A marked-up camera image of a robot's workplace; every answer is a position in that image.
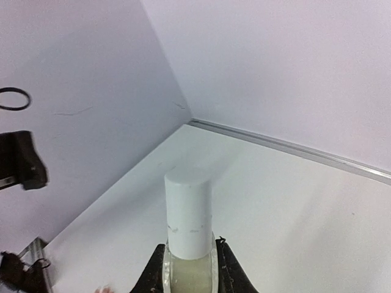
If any mannequin hand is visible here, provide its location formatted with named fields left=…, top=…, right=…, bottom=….
left=94, top=286, right=114, bottom=293

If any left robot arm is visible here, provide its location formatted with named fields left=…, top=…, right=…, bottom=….
left=1, top=131, right=48, bottom=190

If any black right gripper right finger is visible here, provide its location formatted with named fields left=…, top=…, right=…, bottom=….
left=216, top=237, right=258, bottom=293

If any aluminium back table rail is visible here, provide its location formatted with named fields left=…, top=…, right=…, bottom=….
left=188, top=119, right=390, bottom=185

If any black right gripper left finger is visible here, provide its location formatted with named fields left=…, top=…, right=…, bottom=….
left=130, top=244, right=166, bottom=293

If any aluminium front rail frame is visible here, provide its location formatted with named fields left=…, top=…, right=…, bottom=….
left=1, top=237, right=53, bottom=293

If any clear nail polish bottle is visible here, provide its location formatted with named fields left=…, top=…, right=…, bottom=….
left=161, top=237, right=219, bottom=293

